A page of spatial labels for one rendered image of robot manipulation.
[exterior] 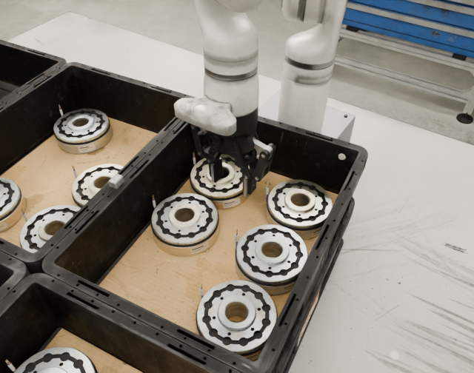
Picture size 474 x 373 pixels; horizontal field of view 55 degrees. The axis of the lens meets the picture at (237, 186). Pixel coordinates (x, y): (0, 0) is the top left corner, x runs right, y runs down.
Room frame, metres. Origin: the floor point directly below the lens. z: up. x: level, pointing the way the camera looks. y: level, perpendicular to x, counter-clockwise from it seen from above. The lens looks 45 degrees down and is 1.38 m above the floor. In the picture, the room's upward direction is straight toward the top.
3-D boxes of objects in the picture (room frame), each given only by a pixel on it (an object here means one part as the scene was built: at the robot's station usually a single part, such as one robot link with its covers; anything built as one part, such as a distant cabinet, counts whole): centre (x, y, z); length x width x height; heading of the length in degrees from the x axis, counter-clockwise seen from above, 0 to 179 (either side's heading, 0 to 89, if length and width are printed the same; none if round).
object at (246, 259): (0.39, -0.05, 0.86); 0.10 x 0.10 x 0.01
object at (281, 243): (0.39, -0.05, 0.86); 0.05 x 0.05 x 0.01
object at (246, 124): (0.52, 0.01, 0.98); 0.08 x 0.08 x 0.09
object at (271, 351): (0.43, 0.02, 0.92); 0.40 x 0.30 x 0.02; 153
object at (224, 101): (0.51, 0.02, 1.05); 0.11 x 0.09 x 0.06; 146
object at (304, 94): (0.75, -0.13, 0.88); 0.09 x 0.09 x 0.17; 60
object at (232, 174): (0.55, 0.03, 0.86); 0.05 x 0.05 x 0.01
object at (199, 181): (0.55, 0.03, 0.86); 0.10 x 0.10 x 0.01
